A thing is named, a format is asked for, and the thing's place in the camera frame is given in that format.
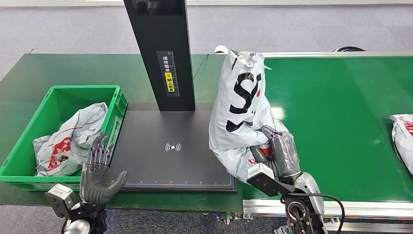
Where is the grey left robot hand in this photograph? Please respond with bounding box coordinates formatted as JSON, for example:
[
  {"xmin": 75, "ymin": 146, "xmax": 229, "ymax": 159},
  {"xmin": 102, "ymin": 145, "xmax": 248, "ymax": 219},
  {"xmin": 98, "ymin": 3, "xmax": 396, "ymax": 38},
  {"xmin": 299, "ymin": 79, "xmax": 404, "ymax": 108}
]
[{"xmin": 79, "ymin": 131, "xmax": 129, "ymax": 206}]

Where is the green plastic crate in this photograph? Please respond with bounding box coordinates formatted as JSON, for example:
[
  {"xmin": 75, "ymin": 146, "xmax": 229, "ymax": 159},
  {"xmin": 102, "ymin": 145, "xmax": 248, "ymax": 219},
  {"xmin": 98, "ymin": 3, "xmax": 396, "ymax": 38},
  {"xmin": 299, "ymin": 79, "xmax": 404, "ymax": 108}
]
[{"xmin": 0, "ymin": 85, "xmax": 129, "ymax": 192}]

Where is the grey package with red print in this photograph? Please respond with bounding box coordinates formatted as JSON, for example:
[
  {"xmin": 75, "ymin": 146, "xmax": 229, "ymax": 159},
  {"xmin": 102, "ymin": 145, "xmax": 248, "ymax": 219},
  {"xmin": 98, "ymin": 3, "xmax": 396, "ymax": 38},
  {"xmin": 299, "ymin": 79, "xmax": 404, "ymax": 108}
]
[
  {"xmin": 32, "ymin": 102, "xmax": 109, "ymax": 177},
  {"xmin": 389, "ymin": 114, "xmax": 413, "ymax": 177}
]

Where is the metal bracket fitting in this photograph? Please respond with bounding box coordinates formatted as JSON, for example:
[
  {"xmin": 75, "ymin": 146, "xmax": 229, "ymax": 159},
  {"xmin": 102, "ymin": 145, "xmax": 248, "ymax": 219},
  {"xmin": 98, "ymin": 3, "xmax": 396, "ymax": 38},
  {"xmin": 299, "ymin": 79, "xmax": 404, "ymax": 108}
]
[{"xmin": 215, "ymin": 212, "xmax": 254, "ymax": 226}]

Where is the dark green table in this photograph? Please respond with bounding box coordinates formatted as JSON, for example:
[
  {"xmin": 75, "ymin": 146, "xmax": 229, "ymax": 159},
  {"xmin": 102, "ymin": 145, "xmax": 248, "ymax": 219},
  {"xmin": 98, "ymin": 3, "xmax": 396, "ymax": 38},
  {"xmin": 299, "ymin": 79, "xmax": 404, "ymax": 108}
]
[{"xmin": 0, "ymin": 53, "xmax": 244, "ymax": 214}]

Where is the black round object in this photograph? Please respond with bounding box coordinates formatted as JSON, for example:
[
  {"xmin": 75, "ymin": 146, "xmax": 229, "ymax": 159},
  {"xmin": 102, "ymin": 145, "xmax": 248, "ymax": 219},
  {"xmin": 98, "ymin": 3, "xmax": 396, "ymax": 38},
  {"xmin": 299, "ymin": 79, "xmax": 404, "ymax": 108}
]
[{"xmin": 333, "ymin": 46, "xmax": 367, "ymax": 53}]

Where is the black scanner column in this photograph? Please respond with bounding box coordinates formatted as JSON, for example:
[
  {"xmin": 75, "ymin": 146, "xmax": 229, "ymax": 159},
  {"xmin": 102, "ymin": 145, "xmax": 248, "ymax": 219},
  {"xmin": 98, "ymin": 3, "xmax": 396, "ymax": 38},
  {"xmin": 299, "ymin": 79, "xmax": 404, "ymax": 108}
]
[{"xmin": 123, "ymin": 0, "xmax": 196, "ymax": 112}]

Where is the green conveyor belt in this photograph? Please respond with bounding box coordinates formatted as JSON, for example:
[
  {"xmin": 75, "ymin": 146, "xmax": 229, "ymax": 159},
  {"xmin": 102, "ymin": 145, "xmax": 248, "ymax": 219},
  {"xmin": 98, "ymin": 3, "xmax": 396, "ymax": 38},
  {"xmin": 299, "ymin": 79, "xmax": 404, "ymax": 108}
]
[{"xmin": 225, "ymin": 51, "xmax": 413, "ymax": 233}]

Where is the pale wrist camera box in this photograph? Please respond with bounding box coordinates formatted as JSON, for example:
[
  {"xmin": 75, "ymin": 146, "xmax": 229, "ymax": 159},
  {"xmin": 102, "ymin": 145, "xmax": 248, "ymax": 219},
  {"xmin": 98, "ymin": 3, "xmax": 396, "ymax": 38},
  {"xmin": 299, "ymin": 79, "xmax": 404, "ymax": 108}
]
[
  {"xmin": 45, "ymin": 184, "xmax": 79, "ymax": 220},
  {"xmin": 246, "ymin": 163, "xmax": 282, "ymax": 197}
]

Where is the yellow and black column label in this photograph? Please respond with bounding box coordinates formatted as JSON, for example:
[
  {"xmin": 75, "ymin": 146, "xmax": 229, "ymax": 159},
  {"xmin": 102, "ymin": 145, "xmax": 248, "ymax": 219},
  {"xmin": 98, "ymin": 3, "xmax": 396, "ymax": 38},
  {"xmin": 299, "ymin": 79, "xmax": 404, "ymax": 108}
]
[{"xmin": 156, "ymin": 50, "xmax": 180, "ymax": 98}]

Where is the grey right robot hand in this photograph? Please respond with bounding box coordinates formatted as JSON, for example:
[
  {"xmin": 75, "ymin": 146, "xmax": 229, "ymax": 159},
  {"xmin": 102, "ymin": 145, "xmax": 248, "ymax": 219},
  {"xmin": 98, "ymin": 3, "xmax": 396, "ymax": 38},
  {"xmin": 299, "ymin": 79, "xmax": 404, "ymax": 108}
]
[{"xmin": 250, "ymin": 125, "xmax": 302, "ymax": 178}]

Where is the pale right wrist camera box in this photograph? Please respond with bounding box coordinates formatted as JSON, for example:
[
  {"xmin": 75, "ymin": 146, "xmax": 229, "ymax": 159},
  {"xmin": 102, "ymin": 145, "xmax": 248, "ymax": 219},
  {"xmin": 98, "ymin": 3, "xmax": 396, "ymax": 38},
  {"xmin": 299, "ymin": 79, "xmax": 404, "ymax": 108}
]
[{"xmin": 246, "ymin": 163, "xmax": 282, "ymax": 197}]

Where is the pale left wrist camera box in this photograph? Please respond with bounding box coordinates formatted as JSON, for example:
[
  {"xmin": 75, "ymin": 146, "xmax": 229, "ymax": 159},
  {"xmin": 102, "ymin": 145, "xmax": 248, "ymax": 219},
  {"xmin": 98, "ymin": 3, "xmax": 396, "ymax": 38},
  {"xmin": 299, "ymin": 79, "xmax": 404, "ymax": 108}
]
[{"xmin": 45, "ymin": 184, "xmax": 79, "ymax": 220}]

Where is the white package with black letters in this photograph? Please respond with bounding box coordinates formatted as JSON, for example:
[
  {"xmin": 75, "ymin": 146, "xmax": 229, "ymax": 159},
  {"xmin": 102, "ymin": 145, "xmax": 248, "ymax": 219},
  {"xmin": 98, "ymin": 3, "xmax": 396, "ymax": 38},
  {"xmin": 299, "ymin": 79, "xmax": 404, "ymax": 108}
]
[{"xmin": 208, "ymin": 49, "xmax": 291, "ymax": 183}]

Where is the black scanner base plate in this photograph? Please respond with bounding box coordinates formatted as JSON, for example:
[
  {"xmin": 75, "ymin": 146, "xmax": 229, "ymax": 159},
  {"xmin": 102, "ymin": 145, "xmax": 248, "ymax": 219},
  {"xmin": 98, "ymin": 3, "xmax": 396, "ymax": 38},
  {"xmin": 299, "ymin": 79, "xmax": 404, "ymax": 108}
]
[{"xmin": 108, "ymin": 102, "xmax": 238, "ymax": 194}]

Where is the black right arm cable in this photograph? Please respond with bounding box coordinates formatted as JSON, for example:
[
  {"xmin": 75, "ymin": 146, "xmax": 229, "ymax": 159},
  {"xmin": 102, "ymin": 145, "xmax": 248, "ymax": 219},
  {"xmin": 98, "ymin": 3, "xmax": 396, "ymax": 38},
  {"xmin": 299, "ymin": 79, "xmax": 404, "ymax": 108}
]
[{"xmin": 287, "ymin": 193, "xmax": 345, "ymax": 234}]

